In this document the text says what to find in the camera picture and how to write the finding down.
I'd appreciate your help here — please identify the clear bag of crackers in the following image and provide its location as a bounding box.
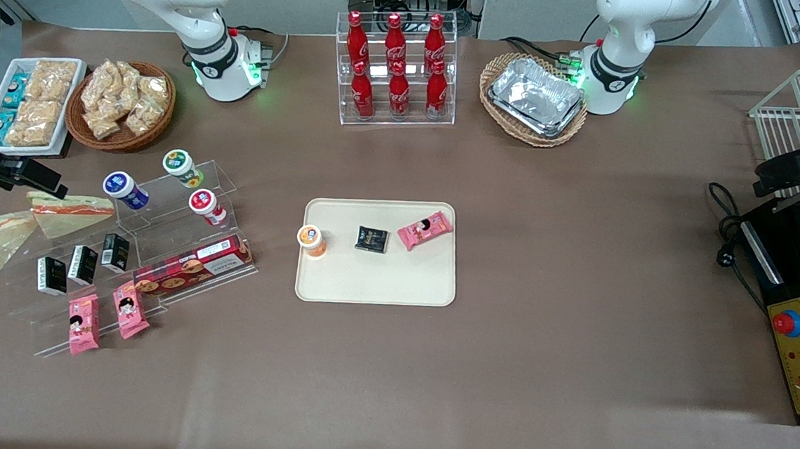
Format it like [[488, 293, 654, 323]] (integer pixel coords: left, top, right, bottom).
[[112, 86, 145, 123], [110, 60, 145, 94], [80, 62, 120, 115], [138, 74, 171, 105], [123, 96, 167, 138], [82, 108, 124, 142]]

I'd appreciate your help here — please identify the green cap drink bottle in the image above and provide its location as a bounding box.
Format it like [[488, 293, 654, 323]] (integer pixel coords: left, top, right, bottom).
[[160, 148, 207, 191]]

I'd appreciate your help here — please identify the beige plastic serving tray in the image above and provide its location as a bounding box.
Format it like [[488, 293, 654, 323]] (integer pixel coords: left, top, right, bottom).
[[294, 193, 463, 312]]

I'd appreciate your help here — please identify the aluminium foil tray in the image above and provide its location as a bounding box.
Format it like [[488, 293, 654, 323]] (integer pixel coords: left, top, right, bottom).
[[485, 83, 586, 141], [490, 55, 587, 131]]

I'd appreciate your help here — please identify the black sealing machine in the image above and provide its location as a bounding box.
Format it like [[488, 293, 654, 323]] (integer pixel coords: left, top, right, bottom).
[[724, 192, 800, 428]]

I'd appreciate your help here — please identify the clear acrylic stepped display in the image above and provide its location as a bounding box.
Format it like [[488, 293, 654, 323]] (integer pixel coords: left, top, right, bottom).
[[0, 210, 262, 374]]

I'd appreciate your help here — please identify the orange cap drink bottle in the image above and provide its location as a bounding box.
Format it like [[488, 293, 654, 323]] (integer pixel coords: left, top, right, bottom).
[[296, 224, 330, 259]]

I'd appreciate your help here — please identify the brown wicker snack basket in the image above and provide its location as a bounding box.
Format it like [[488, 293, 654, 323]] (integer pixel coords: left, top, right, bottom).
[[63, 56, 180, 157]]

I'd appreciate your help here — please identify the red cap drink bottle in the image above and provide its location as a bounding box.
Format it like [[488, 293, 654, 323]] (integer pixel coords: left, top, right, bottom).
[[187, 188, 230, 228]]

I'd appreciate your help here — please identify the clear acrylic bottle riser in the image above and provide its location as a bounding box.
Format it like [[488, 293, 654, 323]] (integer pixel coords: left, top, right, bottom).
[[114, 153, 241, 245]]

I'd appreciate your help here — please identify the clear acrylic bottle rack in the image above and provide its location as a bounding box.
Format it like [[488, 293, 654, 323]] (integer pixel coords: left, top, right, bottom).
[[329, 11, 463, 133]]

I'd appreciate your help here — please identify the black power cable with plug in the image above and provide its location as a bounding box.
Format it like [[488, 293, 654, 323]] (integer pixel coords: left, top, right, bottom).
[[699, 181, 778, 315]]

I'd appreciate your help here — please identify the grey right arm base cable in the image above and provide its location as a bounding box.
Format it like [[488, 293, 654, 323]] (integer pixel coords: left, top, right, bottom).
[[223, 24, 292, 92]]

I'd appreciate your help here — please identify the red emergency stop button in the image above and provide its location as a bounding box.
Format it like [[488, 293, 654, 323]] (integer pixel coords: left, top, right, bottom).
[[771, 308, 800, 340]]

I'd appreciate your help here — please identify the blue cap drink bottle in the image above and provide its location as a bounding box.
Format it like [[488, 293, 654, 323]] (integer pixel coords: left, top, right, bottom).
[[101, 170, 153, 213]]

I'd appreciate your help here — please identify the pink snack packet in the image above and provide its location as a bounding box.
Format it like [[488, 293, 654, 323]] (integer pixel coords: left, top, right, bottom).
[[396, 207, 456, 255], [109, 280, 155, 342], [65, 292, 104, 358]]

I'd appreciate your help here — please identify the light wicker tray basket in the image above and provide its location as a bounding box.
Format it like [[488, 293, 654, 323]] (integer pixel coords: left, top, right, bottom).
[[476, 50, 593, 152]]

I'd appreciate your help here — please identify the black tissue pack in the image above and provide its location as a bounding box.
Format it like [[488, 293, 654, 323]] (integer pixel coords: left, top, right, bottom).
[[66, 245, 100, 287], [34, 256, 71, 298], [354, 226, 391, 254], [100, 233, 132, 275]]

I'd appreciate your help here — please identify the black left arm base cable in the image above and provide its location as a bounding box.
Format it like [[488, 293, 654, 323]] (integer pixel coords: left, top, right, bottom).
[[498, 34, 586, 79]]

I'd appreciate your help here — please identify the red cookie box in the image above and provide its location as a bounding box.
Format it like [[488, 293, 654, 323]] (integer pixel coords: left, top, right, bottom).
[[132, 227, 258, 305]]

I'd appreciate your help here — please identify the clear cracker pack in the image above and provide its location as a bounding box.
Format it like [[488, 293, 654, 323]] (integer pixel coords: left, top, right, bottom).
[[4, 119, 57, 151], [17, 97, 66, 133], [25, 58, 79, 105]]

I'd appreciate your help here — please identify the red cola bottle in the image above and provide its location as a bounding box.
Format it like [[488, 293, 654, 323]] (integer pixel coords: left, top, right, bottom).
[[386, 60, 414, 120], [424, 59, 451, 120], [348, 59, 379, 121], [382, 12, 409, 69], [422, 13, 449, 67], [344, 11, 373, 68]]

